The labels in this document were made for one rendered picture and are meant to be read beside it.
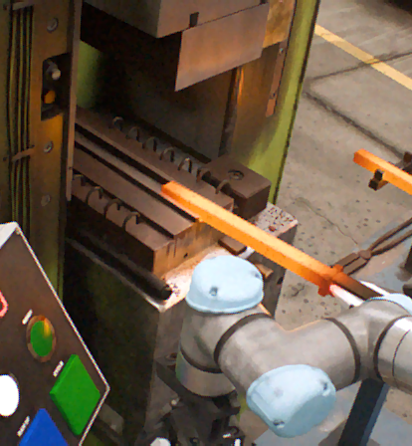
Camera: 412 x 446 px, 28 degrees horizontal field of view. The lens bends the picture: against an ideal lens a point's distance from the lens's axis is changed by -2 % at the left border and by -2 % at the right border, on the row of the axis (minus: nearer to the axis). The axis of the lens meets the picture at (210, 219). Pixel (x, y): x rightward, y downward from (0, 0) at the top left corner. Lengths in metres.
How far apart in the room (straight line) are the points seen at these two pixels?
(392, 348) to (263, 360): 0.13
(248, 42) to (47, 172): 0.37
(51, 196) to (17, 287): 0.34
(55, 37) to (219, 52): 0.24
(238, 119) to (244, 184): 0.16
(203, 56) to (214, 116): 0.46
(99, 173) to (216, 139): 0.29
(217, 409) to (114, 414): 0.77
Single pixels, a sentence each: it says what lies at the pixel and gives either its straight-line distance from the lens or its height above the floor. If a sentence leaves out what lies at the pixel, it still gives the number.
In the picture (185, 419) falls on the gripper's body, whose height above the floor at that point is 1.07.
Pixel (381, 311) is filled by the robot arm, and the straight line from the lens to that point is 0.88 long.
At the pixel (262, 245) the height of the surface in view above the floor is 1.02.
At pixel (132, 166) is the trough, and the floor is 0.99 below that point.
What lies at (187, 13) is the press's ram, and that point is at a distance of 1.14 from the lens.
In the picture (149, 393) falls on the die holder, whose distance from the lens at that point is 1.50.
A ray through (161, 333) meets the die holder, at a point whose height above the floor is 0.86.
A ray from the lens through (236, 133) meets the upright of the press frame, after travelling 1.66.
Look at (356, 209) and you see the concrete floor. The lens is 3.33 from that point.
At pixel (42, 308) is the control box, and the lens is 1.05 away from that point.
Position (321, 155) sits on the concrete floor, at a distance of 3.61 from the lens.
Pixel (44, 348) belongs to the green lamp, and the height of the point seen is 1.08.
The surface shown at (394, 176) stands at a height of 0.95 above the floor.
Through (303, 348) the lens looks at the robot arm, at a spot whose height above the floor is 1.27.
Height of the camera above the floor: 1.83
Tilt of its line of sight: 36 degrees down
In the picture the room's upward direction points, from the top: 10 degrees clockwise
